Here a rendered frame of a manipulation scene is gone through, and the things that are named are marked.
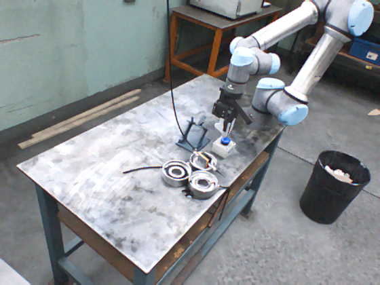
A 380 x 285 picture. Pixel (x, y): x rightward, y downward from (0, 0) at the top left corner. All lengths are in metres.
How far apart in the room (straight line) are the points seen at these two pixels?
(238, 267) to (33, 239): 1.17
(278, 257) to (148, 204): 1.20
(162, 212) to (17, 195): 1.37
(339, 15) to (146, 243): 1.05
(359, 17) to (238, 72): 0.48
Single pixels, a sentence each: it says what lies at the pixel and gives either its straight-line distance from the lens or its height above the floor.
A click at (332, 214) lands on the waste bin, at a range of 2.34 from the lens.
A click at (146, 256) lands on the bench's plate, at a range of 0.93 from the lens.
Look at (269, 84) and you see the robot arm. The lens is 1.43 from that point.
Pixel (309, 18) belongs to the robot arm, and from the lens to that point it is 1.39.
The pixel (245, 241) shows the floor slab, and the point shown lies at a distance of 2.06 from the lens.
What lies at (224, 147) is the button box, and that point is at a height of 0.85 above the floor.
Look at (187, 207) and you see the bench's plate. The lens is 1.06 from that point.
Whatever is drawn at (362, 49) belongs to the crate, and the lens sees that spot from 4.41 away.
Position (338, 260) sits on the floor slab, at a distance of 2.27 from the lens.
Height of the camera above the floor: 1.59
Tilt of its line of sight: 37 degrees down
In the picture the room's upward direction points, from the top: 11 degrees clockwise
